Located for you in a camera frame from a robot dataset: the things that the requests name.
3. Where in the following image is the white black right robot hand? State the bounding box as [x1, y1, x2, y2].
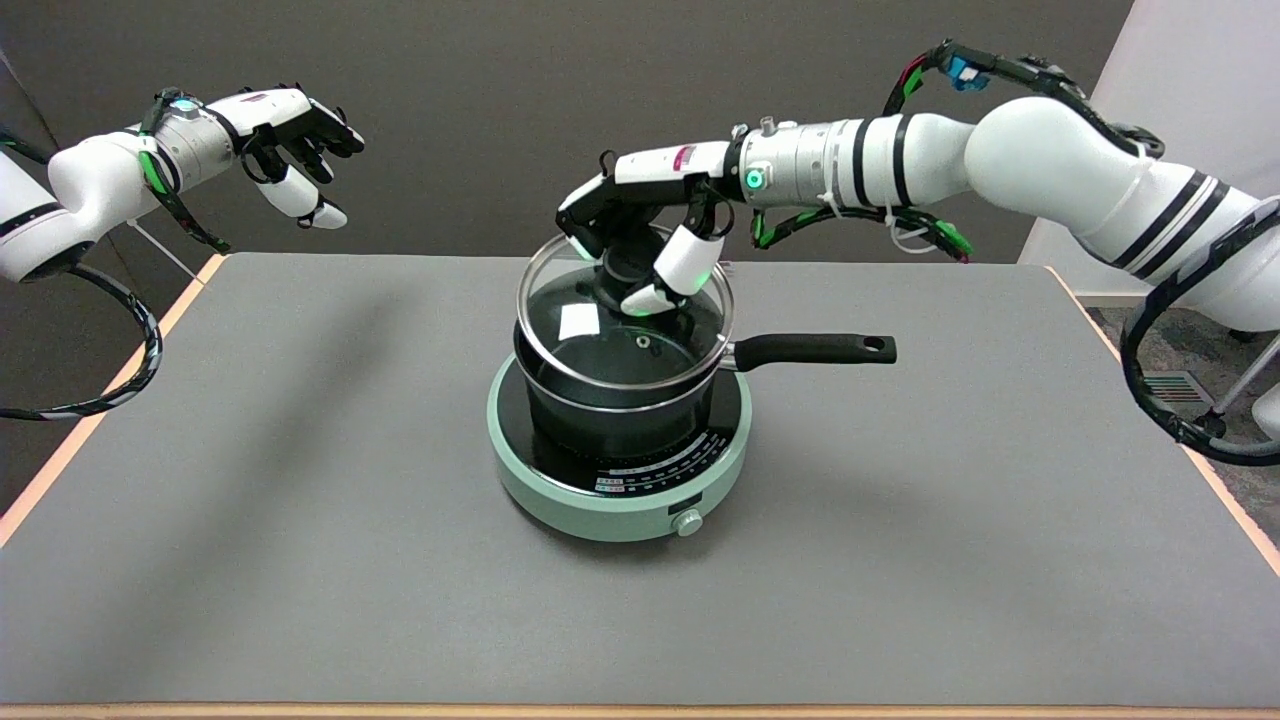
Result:
[556, 140, 746, 318]

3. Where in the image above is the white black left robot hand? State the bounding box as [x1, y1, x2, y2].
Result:
[205, 83, 366, 231]

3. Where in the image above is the glass pot lid black knob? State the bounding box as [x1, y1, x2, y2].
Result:
[516, 230, 735, 393]

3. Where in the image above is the thin white rod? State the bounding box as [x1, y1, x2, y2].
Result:
[128, 220, 199, 281]

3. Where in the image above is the mint green induction cooker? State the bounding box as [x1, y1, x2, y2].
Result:
[486, 352, 753, 543]

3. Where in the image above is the floor vent grille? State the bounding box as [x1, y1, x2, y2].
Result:
[1140, 370, 1216, 406]

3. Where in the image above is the green black wrist cable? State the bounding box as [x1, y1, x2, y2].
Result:
[138, 88, 233, 254]
[750, 205, 973, 264]

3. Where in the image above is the black braided cable loop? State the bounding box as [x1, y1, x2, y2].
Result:
[0, 258, 164, 422]
[1120, 200, 1280, 467]

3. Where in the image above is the black saucepan with handle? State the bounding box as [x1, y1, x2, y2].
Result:
[512, 320, 898, 461]

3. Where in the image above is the black cable with blue connector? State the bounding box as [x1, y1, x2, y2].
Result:
[883, 38, 1167, 159]

